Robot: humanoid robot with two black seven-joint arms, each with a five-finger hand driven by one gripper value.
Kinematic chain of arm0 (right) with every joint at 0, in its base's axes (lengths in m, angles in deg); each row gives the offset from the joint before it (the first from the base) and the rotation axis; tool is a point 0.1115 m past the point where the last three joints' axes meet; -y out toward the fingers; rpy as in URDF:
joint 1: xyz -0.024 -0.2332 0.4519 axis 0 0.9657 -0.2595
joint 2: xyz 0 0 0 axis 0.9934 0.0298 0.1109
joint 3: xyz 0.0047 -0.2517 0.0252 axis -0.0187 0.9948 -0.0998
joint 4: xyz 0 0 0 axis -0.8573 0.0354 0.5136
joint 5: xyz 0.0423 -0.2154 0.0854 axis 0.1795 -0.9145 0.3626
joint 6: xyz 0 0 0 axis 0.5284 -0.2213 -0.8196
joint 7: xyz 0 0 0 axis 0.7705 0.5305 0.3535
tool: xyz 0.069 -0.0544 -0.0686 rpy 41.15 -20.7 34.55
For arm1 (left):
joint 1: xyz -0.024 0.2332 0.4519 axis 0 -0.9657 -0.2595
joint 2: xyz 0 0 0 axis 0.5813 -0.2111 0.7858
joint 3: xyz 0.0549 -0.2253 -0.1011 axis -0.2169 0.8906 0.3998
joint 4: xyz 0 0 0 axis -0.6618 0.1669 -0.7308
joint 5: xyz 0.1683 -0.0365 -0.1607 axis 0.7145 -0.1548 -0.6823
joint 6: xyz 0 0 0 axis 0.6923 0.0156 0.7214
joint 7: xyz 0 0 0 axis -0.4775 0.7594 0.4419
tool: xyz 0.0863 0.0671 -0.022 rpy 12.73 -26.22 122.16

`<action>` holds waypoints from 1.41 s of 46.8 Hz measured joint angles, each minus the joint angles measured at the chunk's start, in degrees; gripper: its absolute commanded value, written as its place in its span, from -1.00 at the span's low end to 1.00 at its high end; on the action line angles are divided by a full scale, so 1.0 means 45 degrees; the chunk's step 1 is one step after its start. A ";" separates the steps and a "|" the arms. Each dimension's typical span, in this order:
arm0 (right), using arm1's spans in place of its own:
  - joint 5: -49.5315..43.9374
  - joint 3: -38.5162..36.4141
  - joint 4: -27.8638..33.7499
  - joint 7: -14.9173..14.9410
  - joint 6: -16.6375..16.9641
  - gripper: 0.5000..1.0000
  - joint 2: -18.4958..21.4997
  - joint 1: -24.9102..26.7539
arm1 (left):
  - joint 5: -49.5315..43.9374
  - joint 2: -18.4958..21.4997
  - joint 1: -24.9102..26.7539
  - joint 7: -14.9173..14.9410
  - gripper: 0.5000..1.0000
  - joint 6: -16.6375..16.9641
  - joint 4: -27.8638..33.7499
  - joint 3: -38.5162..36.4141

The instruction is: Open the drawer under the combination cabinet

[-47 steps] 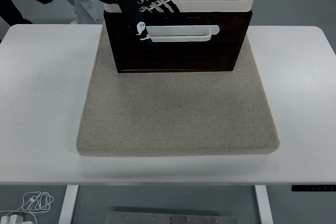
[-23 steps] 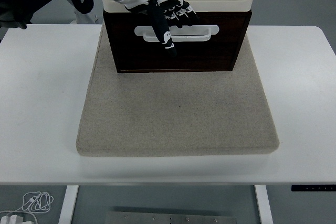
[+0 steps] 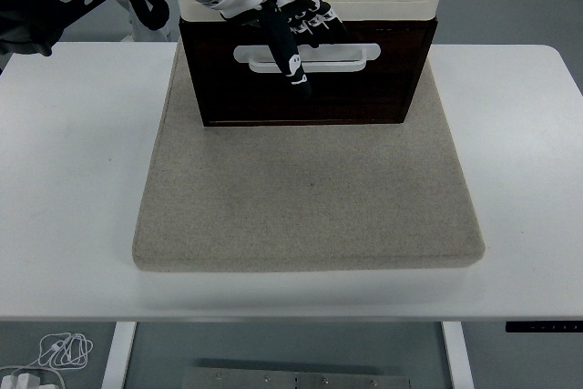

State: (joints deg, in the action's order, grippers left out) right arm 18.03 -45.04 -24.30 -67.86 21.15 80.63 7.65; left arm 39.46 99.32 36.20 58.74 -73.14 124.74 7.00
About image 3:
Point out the dark brown wooden drawer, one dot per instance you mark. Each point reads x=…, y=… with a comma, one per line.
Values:
x=355, y=97

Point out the black table control panel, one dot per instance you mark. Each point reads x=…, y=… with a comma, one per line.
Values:
x=542, y=327

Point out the grey metal plate with screws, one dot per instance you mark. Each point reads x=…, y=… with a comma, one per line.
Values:
x=296, y=380

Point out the white table leg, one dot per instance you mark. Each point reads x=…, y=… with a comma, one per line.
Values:
x=118, y=352
x=457, y=352

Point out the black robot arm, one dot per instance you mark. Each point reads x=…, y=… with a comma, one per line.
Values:
x=27, y=11

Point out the dark brown drawer case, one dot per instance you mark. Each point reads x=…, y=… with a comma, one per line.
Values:
x=185, y=43

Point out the beige fabric mat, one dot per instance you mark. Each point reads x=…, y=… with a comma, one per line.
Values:
x=309, y=188

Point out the white power adapter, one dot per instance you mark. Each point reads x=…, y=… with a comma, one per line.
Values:
x=20, y=382

